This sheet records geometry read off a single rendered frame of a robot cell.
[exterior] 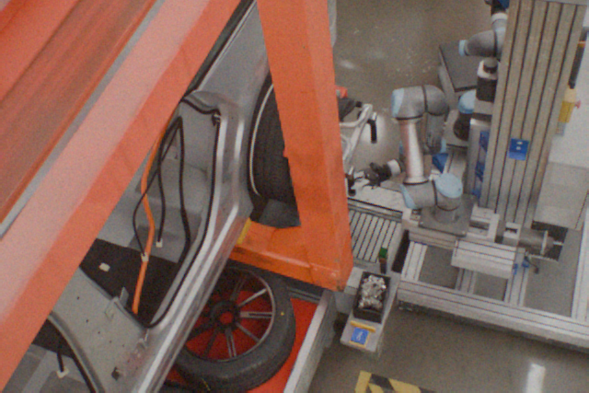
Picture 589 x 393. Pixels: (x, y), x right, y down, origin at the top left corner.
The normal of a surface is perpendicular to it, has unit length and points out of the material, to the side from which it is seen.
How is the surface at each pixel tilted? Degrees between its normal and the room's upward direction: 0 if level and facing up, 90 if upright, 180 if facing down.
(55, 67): 0
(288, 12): 90
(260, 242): 0
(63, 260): 90
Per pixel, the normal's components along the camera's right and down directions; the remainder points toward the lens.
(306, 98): -0.37, 0.77
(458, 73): -0.11, -0.58
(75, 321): 0.89, 0.15
